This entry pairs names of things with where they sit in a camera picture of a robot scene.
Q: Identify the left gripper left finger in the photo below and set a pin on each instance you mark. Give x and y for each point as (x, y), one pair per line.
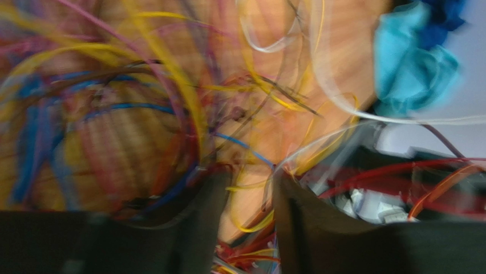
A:
(177, 238)

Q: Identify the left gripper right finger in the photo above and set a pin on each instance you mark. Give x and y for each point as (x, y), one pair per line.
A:
(314, 237)

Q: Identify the cyan cloth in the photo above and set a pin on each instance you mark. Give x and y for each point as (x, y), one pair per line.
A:
(408, 78)

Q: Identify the dark blue towel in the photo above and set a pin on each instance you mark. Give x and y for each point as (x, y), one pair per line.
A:
(445, 17)

